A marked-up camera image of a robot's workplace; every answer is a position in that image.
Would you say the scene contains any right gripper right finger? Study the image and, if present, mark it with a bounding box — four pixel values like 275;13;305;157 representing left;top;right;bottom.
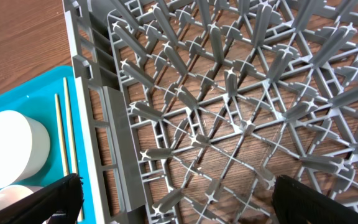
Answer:
272;175;358;224

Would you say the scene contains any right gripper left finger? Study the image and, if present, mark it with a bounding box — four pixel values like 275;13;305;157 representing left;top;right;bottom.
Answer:
0;173;84;224

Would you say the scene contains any white paper cup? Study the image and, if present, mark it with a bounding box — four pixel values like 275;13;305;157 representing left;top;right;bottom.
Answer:
0;110;50;189

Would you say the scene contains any grey dishwasher rack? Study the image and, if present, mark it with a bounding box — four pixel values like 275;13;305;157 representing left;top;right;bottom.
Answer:
63;0;358;223

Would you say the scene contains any right wooden chopstick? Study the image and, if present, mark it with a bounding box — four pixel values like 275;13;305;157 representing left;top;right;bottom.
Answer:
62;77;85;222

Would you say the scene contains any teal serving tray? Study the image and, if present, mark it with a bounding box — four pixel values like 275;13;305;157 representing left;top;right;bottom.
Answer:
0;65;96;223

